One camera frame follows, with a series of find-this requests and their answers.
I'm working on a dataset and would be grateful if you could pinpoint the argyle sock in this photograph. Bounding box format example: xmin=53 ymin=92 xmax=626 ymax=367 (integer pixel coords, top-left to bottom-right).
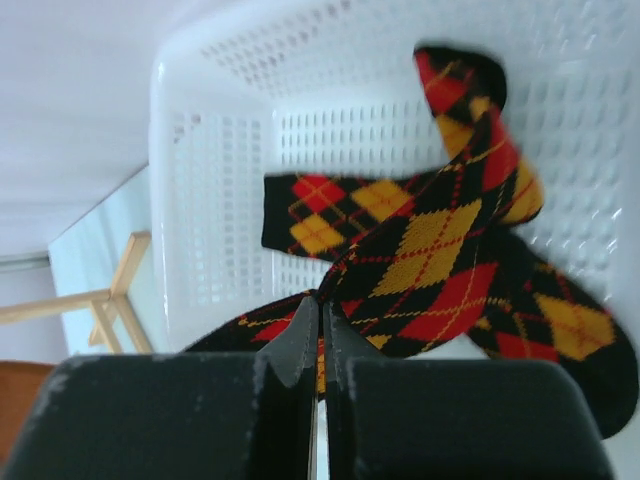
xmin=182 ymin=45 xmax=546 ymax=396
xmin=262 ymin=171 xmax=639 ymax=438

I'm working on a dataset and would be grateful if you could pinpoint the orange brown garment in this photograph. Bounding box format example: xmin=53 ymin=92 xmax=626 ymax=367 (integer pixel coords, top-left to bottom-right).
xmin=1 ymin=360 xmax=55 ymax=451

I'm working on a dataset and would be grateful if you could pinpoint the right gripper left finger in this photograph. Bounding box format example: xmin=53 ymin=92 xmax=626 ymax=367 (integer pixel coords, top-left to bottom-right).
xmin=4 ymin=298 xmax=320 ymax=479

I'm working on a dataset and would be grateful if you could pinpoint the wooden drying rack frame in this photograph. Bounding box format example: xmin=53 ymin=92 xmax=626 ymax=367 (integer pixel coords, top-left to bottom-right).
xmin=1 ymin=231 xmax=153 ymax=354

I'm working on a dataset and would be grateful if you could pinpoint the white plastic basket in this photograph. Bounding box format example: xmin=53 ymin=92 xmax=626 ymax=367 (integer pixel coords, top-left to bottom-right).
xmin=149 ymin=1 xmax=639 ymax=350

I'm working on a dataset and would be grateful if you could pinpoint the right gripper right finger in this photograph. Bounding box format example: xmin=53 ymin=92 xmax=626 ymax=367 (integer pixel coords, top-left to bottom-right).
xmin=323 ymin=303 xmax=614 ymax=479

